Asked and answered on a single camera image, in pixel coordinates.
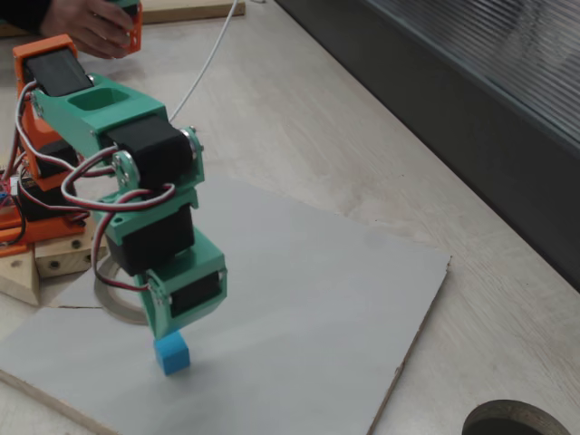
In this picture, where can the short wooden base block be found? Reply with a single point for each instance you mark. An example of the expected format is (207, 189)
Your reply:
(18, 276)

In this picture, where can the dark sleeved forearm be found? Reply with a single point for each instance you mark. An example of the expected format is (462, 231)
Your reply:
(18, 16)

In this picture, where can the long wooden base plank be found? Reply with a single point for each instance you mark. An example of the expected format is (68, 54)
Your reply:
(68, 260)

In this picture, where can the red controller board orange mount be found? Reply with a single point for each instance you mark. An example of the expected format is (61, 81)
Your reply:
(4, 190)

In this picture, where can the ribbed glass desk partition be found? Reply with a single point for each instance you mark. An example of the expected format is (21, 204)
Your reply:
(498, 113)

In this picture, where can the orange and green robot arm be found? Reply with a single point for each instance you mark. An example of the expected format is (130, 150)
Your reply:
(118, 113)

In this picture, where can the person's bare hand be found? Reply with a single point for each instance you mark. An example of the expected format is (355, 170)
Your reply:
(86, 27)

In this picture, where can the blue cube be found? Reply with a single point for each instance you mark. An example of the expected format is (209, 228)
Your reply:
(172, 355)

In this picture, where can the white topped chipboard panel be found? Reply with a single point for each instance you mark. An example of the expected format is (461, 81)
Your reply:
(294, 317)

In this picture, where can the wooden leader base plank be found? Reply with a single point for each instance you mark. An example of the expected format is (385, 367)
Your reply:
(190, 11)

